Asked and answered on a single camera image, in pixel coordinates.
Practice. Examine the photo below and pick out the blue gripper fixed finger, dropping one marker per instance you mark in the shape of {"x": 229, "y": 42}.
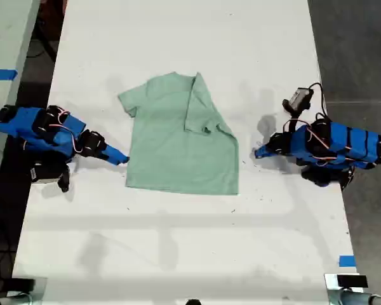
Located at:
{"x": 116, "y": 151}
{"x": 265, "y": 149}

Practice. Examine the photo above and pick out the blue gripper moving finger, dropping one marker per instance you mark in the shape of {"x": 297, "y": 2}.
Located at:
{"x": 266, "y": 155}
{"x": 112, "y": 159}

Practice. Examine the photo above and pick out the pale green T-shirt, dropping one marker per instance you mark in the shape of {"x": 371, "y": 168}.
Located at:
{"x": 177, "y": 152}

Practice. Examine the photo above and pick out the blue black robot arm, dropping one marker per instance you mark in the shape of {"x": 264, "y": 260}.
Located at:
{"x": 343, "y": 146}
{"x": 35, "y": 130}

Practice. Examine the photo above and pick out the long blue tape strip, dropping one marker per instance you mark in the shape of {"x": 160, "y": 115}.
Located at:
{"x": 1, "y": 74}

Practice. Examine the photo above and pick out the short blue tape strip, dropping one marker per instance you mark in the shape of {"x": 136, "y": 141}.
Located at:
{"x": 347, "y": 261}

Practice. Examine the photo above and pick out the white side table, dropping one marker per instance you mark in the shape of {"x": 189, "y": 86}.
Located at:
{"x": 3, "y": 38}

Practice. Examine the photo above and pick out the white mounting plate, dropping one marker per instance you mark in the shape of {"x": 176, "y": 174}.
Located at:
{"x": 330, "y": 281}

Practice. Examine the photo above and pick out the small black box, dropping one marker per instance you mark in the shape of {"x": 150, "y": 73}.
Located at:
{"x": 22, "y": 283}
{"x": 351, "y": 281}

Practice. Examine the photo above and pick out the grey metal pipe clamp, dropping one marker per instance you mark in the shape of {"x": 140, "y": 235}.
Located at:
{"x": 16, "y": 298}
{"x": 358, "y": 298}

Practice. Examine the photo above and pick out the black camera stalk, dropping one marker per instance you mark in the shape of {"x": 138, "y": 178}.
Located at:
{"x": 296, "y": 119}
{"x": 64, "y": 181}

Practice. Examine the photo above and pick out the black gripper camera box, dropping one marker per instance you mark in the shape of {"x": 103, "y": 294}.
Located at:
{"x": 298, "y": 98}
{"x": 44, "y": 173}

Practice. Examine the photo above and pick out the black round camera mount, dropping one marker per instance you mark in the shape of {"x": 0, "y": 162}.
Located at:
{"x": 193, "y": 302}

